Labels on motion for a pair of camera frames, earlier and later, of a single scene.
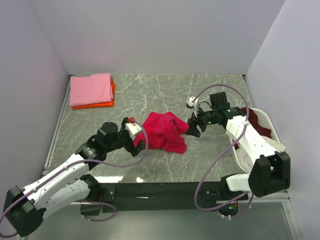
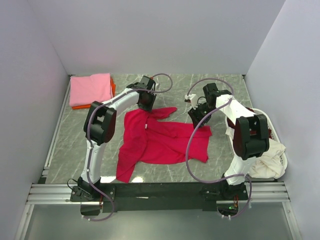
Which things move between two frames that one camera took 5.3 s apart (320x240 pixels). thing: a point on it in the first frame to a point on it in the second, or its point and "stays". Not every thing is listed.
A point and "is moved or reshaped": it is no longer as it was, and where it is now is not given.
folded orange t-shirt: [100, 105] stays
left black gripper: [134, 149] to [149, 107]
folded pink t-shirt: [88, 90] stays
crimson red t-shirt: [163, 131] is moved or reshaped
